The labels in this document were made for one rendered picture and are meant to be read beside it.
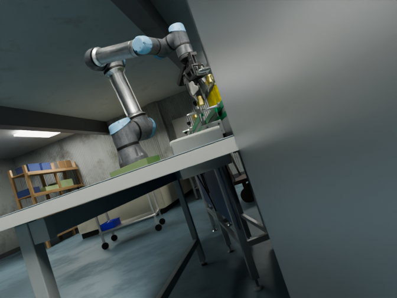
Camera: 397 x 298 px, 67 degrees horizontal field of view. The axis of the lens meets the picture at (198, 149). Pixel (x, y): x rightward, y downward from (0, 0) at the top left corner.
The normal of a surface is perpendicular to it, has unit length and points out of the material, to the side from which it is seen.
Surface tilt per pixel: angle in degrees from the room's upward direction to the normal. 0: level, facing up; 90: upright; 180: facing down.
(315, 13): 90
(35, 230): 90
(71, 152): 90
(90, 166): 90
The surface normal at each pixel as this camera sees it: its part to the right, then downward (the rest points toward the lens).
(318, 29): -0.94, 0.32
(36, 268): -0.18, 0.02
